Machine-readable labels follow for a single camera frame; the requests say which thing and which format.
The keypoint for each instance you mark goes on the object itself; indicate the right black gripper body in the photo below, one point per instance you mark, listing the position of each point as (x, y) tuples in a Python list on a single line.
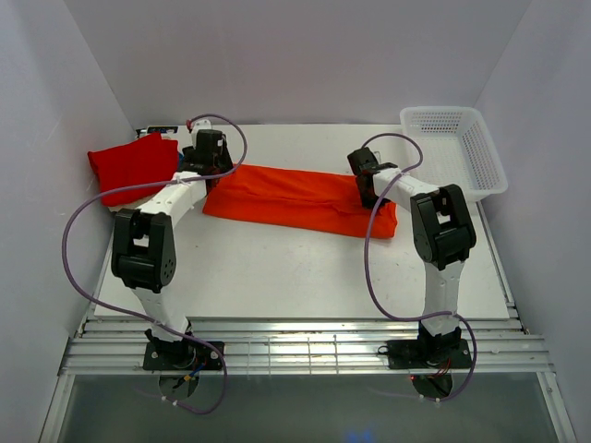
[(368, 200)]

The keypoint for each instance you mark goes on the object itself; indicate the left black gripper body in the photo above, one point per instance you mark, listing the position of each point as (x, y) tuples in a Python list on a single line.
[(224, 161)]

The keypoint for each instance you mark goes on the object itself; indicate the orange t-shirt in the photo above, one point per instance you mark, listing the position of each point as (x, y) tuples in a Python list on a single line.
[(316, 201)]

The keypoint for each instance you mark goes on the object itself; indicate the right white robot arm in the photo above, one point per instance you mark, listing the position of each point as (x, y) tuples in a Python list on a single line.
[(443, 235)]

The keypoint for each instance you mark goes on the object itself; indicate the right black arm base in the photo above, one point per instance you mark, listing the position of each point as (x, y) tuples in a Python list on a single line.
[(428, 351)]

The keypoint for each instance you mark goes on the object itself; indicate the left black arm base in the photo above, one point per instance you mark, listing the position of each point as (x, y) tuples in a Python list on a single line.
[(181, 355)]

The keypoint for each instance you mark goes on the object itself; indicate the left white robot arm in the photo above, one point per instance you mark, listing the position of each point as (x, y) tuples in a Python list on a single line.
[(143, 251)]

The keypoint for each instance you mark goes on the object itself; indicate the blue label sticker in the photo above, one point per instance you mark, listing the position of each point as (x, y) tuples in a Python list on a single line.
[(163, 130)]

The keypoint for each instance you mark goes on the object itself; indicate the folded red t-shirt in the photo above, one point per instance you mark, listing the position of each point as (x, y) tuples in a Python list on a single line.
[(149, 159)]

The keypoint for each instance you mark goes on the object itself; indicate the folded beige t-shirt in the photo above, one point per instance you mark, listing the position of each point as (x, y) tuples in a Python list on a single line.
[(129, 206)]

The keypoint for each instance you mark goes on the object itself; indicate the white plastic basket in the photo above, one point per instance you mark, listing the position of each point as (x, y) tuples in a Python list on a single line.
[(458, 149)]

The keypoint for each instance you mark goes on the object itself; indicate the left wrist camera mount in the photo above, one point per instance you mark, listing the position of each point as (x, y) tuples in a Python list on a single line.
[(195, 125)]

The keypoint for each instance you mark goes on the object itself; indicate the aluminium rail frame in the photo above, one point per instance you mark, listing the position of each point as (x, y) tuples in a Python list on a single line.
[(116, 347)]

